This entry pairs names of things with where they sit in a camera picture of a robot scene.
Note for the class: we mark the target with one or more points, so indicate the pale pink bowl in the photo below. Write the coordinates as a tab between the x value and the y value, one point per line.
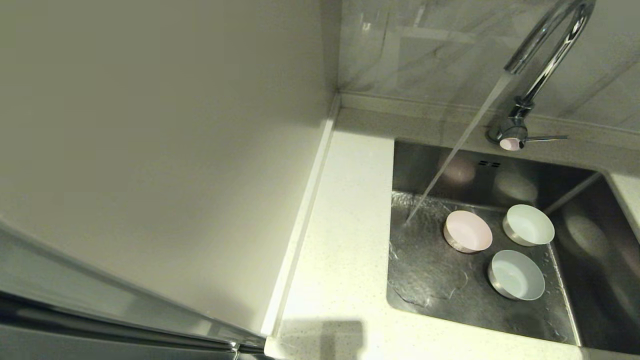
467	231

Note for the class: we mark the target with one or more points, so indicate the white bowl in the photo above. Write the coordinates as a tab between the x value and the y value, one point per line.
529	225

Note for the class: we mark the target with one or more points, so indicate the pale blue bowl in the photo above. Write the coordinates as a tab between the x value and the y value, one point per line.
516	275

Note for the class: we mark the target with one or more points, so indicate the stainless steel sink basin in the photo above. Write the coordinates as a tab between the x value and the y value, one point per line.
425	300

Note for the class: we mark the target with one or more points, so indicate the white countertop upstand strip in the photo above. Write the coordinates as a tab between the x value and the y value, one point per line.
300	225

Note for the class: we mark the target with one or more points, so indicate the running water stream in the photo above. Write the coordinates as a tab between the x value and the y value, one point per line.
460	145

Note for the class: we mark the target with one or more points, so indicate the chrome gooseneck faucet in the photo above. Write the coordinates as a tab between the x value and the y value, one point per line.
552	55

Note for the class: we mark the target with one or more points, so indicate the stainless steel appliance door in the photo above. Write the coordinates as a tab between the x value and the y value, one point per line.
75	310

